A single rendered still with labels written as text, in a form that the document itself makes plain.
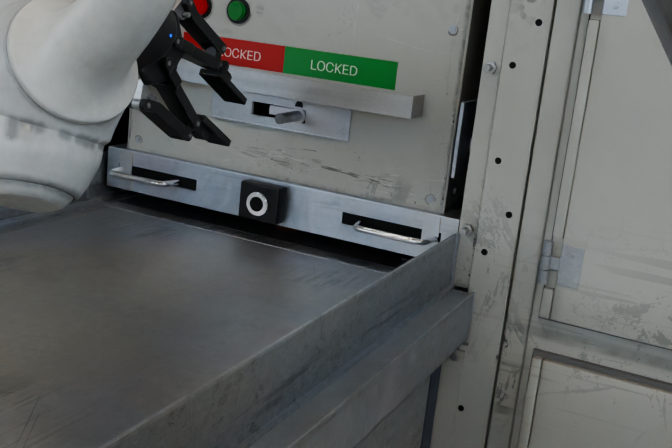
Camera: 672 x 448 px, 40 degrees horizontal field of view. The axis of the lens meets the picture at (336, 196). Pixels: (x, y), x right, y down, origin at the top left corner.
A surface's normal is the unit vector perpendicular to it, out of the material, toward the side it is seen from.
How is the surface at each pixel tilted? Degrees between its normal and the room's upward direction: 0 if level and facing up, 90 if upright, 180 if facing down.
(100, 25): 105
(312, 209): 90
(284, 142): 90
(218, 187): 90
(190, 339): 0
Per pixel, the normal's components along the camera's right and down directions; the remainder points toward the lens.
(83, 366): 0.11, -0.97
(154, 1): 0.51, 0.66
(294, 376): 0.90, 0.19
